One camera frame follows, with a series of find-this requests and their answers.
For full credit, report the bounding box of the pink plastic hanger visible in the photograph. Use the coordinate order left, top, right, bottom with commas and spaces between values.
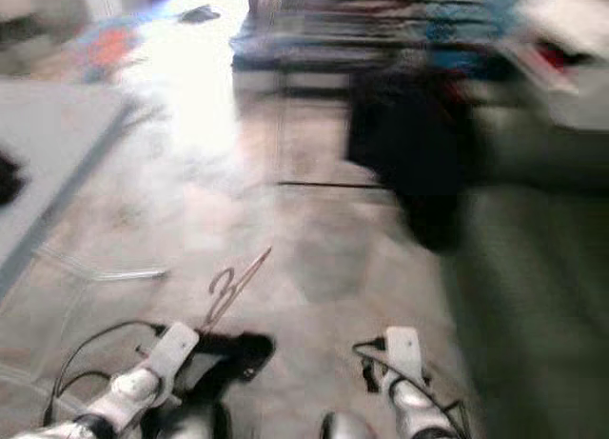
200, 247, 274, 335

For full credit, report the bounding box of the grey left robot leg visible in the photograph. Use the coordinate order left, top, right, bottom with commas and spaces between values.
152, 406, 235, 439

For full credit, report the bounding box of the black striped cloth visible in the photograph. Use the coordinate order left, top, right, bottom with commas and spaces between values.
179, 6, 223, 27

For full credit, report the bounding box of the green sofa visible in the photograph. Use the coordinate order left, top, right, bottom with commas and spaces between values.
438, 77, 609, 439

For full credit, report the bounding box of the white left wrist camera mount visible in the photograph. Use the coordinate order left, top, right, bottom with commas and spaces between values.
143, 322, 202, 388

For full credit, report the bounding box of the grey right robot leg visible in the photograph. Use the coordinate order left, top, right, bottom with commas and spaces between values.
319, 412, 383, 439

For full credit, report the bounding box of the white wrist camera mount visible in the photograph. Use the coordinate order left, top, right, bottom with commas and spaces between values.
143, 322, 202, 388
383, 327, 423, 381

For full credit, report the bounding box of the white storage box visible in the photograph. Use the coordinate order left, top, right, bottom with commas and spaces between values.
519, 0, 609, 131

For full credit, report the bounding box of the grey folding table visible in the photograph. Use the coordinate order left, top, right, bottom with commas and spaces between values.
0, 82, 140, 299

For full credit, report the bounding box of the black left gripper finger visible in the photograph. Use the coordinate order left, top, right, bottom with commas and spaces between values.
225, 331, 276, 383

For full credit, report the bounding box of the blue floor mat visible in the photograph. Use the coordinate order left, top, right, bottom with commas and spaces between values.
124, 0, 187, 30

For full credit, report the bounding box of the grey robot leg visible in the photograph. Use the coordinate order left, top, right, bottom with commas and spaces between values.
152, 406, 235, 439
319, 412, 383, 439

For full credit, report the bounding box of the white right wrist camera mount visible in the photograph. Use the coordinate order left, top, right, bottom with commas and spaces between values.
383, 327, 423, 381

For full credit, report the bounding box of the blue bag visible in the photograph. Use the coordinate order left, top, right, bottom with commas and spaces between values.
423, 0, 517, 51

